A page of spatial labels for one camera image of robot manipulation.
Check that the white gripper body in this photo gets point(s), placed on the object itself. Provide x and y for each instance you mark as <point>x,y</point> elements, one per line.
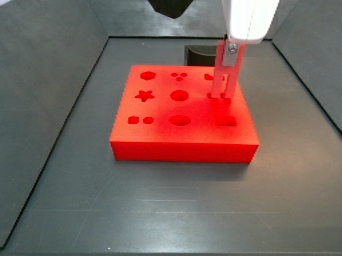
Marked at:
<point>248,18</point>

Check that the red double-square peg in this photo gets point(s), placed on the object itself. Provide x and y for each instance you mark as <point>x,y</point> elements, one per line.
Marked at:
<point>226,74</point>

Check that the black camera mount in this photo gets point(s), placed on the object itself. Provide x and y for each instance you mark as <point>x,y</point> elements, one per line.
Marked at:
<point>170,8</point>

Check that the red shape-sorter block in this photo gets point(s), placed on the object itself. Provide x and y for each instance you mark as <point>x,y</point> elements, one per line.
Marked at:
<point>169,121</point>

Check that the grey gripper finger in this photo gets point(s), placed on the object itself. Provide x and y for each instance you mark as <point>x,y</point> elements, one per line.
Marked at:
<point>230,54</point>

